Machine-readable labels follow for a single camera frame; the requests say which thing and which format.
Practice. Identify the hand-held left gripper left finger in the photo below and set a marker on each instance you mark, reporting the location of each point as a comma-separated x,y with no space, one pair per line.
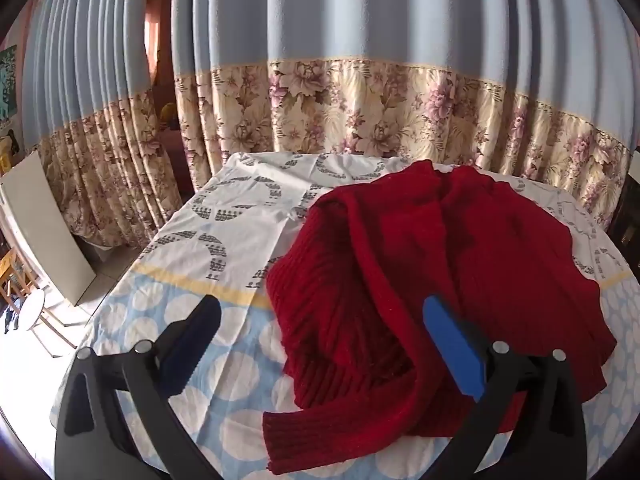
192,332

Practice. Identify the wall poster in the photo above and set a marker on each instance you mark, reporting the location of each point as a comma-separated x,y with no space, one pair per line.
7,85

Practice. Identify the pink sheer curtain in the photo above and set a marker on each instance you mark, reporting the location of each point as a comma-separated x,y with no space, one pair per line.
157,35

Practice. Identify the white flat board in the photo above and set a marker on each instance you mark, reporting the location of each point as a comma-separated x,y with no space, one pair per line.
45,225

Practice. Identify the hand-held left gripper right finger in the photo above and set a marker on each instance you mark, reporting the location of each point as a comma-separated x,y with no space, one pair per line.
452,345

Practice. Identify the narrow blue floral curtain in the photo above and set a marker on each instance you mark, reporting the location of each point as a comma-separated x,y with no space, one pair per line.
85,90

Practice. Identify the printed bed sheet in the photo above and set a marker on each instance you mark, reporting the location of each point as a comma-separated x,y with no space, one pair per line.
235,220

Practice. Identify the red knit sweater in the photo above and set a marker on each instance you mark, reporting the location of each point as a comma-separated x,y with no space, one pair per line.
390,260

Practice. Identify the small white round stool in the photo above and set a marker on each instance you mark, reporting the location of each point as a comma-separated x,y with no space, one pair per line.
15,280

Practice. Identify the wide blue floral curtain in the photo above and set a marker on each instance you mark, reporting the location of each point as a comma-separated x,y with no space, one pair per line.
380,60

